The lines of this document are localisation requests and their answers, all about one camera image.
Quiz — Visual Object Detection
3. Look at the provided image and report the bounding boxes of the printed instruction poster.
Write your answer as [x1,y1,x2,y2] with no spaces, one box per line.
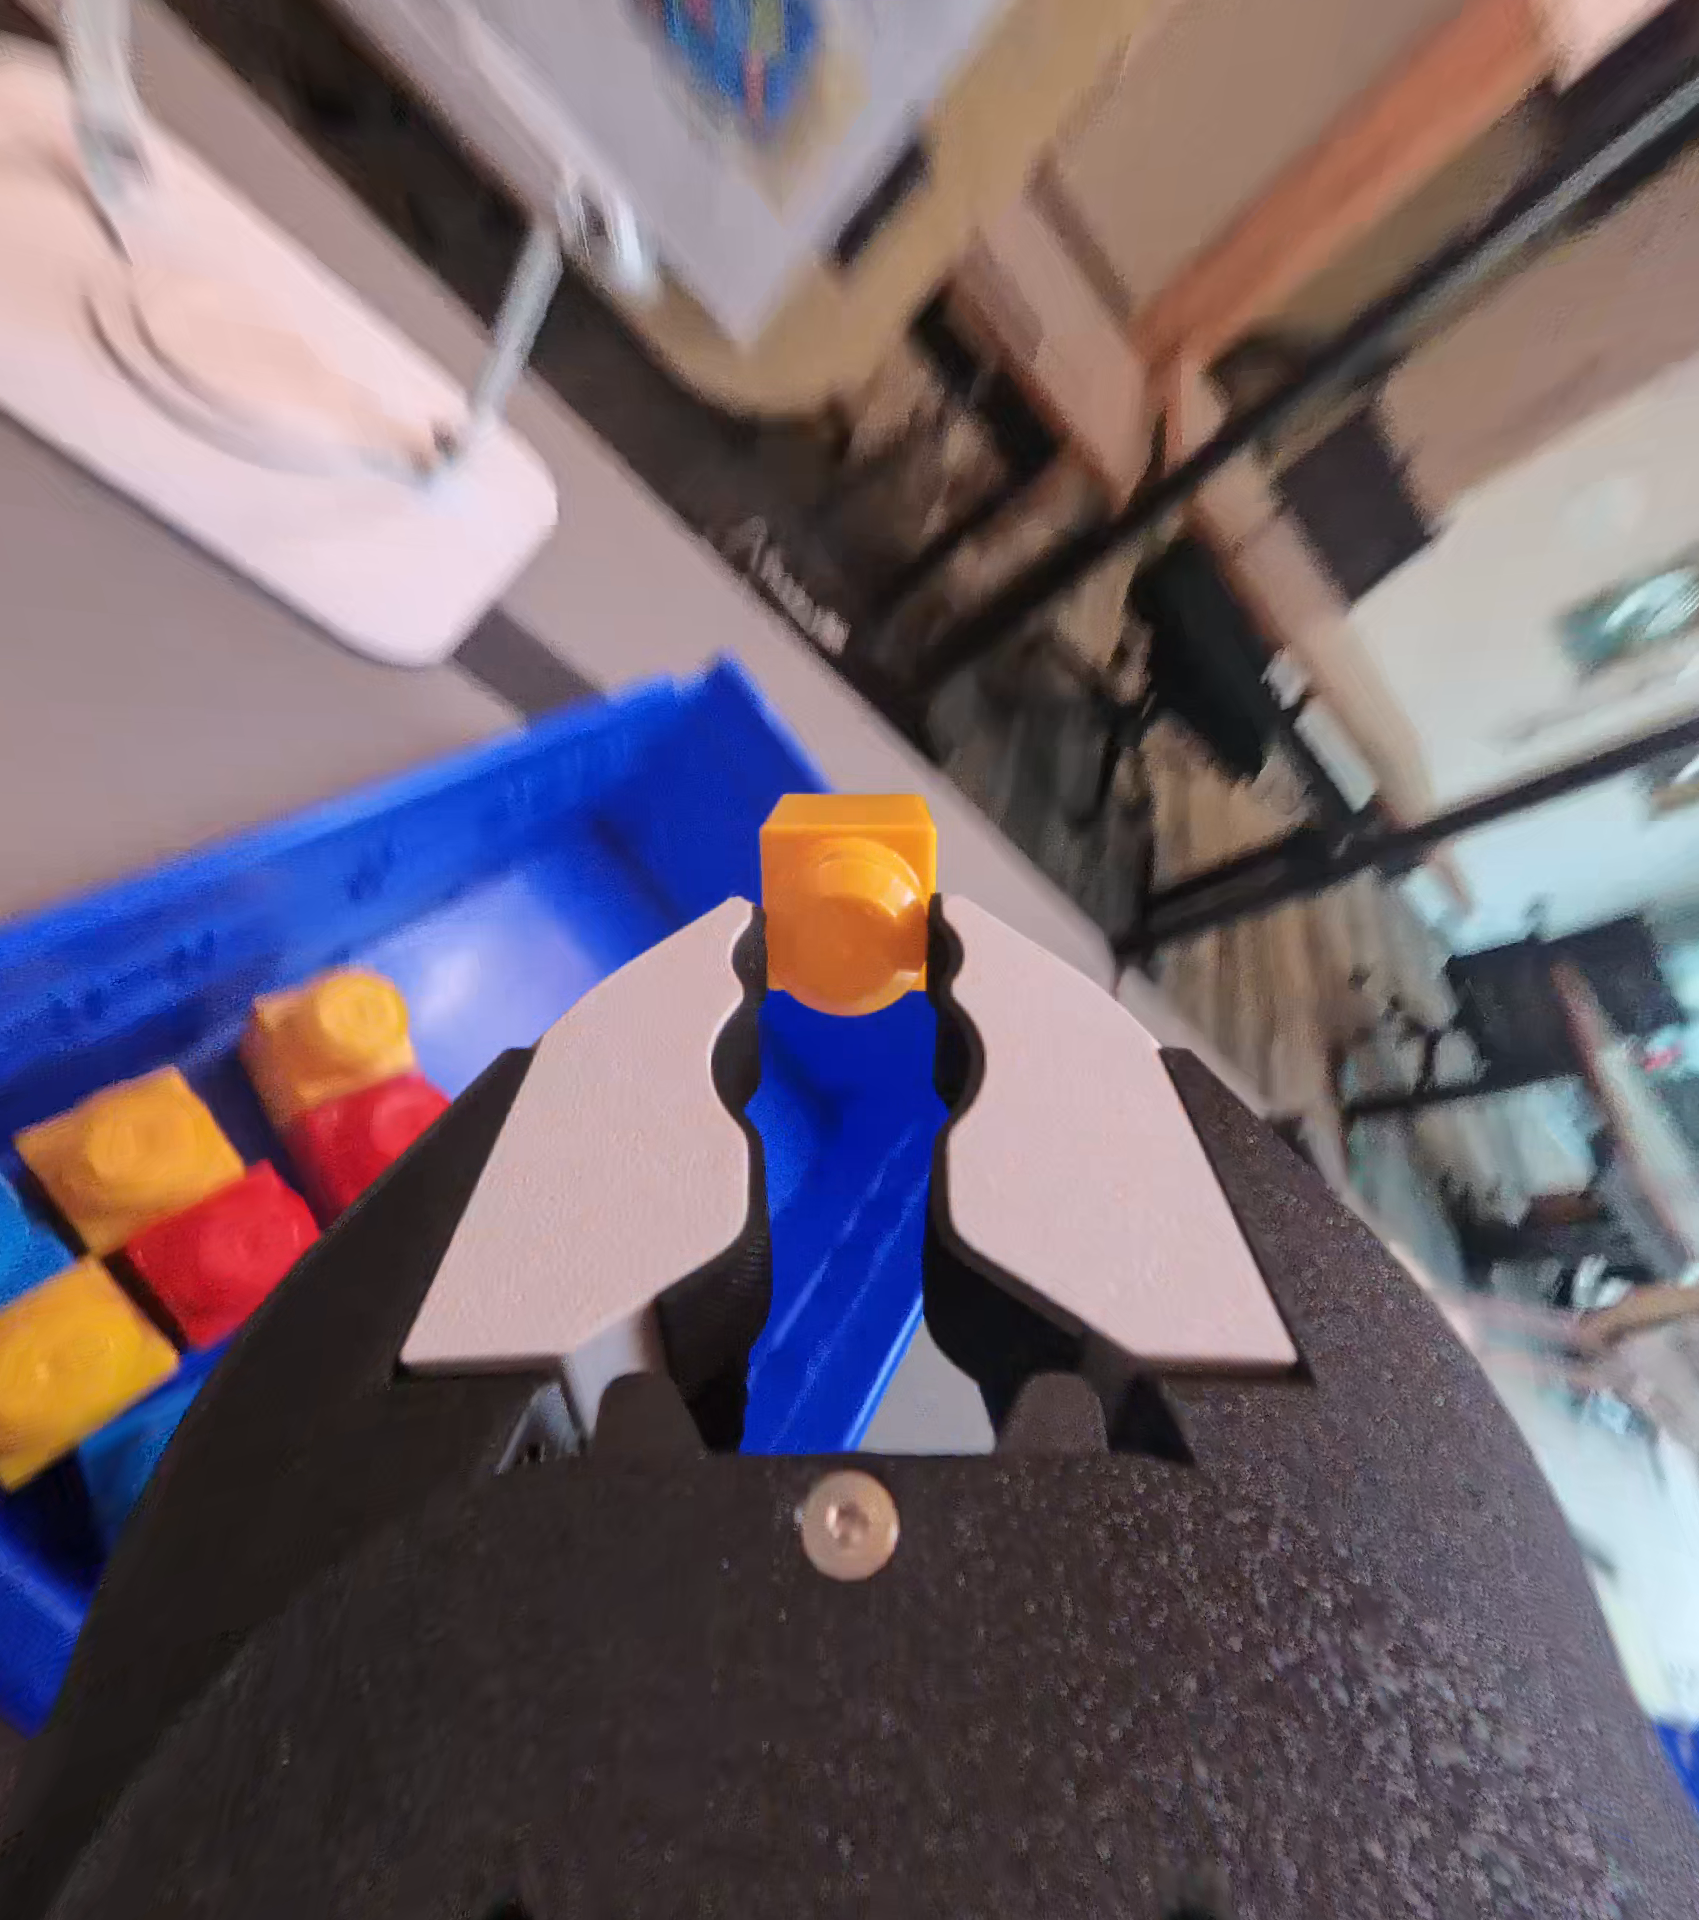
[339,0,1006,348]

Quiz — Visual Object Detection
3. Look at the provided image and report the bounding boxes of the yellow mega block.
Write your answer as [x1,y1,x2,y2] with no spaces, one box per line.
[759,792,936,1021]

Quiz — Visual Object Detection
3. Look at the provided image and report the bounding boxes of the group of mega blocks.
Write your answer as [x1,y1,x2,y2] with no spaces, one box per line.
[0,966,453,1548]

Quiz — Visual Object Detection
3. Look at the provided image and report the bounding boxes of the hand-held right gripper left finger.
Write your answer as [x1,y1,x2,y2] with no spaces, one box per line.
[399,895,775,1443]

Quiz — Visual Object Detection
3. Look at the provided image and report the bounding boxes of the blue plastic bin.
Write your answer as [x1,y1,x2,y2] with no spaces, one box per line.
[0,654,946,1735]

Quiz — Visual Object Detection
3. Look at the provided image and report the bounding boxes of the white document stand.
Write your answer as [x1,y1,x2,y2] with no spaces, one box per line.
[0,0,1164,670]

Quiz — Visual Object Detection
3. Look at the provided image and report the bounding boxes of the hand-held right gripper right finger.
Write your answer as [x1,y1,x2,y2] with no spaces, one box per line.
[922,895,1300,1434]

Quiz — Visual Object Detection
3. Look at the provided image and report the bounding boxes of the black table cable cover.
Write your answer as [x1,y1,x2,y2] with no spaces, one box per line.
[451,607,603,720]

